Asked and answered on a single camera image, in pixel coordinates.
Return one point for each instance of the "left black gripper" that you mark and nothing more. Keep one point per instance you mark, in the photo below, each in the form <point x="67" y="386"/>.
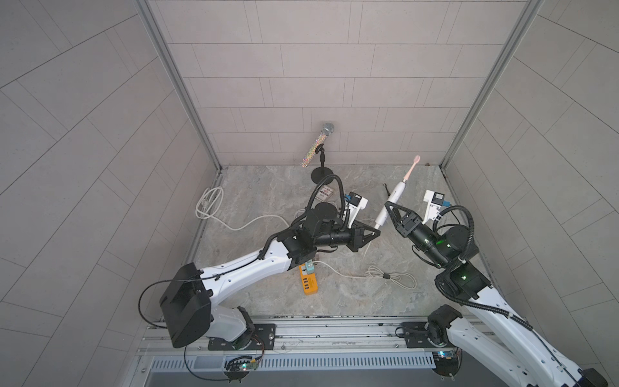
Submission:
<point x="353" y="238"/>

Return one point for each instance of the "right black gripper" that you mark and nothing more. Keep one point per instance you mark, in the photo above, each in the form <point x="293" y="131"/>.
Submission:
<point x="409" y="219"/>

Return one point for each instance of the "white pink electric toothbrush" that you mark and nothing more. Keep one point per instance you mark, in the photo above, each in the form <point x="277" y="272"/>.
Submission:
<point x="395" y="195"/>

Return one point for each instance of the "teal charger adapter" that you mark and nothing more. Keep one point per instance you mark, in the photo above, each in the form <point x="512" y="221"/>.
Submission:
<point x="309" y="265"/>

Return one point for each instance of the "orange power strip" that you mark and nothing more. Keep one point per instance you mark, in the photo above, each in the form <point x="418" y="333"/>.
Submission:
<point x="308" y="281"/>

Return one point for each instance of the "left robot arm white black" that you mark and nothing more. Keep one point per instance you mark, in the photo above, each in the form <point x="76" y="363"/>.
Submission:
<point x="192" y="303"/>

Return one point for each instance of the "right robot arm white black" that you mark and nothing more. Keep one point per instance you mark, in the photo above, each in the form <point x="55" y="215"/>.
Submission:
<point x="520" y="356"/>

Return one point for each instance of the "small pink patterned box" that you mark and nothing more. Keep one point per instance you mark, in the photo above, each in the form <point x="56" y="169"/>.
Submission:
<point x="325" y="193"/>

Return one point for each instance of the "black microphone stand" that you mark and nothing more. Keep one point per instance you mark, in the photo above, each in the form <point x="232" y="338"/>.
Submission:
<point x="319" y="173"/>

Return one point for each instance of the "glitter microphone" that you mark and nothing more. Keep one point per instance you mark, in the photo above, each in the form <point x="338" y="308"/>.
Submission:
<point x="327" y="130"/>

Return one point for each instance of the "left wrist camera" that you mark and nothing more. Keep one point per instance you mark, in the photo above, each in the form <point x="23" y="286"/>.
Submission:
<point x="355" y="203"/>

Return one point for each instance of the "aluminium mounting rail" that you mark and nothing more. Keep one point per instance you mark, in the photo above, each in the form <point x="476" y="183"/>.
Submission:
<point x="317" y="334"/>

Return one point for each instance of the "white vented cable duct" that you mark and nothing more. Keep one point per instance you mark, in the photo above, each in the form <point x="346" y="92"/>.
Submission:
<point x="303" y="362"/>

